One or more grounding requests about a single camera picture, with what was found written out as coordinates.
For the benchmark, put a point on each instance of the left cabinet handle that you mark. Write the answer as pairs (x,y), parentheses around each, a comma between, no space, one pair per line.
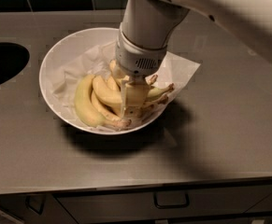
(35,203)

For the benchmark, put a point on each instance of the white bowl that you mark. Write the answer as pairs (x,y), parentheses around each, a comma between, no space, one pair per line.
(68,61)

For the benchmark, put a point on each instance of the large left banana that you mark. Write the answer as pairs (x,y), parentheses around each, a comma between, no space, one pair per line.
(85,110)

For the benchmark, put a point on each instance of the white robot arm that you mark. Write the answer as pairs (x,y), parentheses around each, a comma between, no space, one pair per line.
(148,24)

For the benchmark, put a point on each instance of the grey cabinet drawer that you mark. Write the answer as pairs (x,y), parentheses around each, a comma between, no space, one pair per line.
(212,202)

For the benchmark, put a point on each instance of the white paper liner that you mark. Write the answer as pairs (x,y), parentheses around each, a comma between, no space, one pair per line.
(174,69)

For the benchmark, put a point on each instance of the small inner banana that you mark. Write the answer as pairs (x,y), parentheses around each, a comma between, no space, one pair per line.
(112,83)

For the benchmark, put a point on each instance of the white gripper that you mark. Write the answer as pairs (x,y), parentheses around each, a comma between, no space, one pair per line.
(136,59)

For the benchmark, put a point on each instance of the black drawer handle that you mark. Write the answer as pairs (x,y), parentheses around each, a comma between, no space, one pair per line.
(171,199)

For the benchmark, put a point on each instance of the black round sink hole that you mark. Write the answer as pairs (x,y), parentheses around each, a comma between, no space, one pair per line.
(13,58)

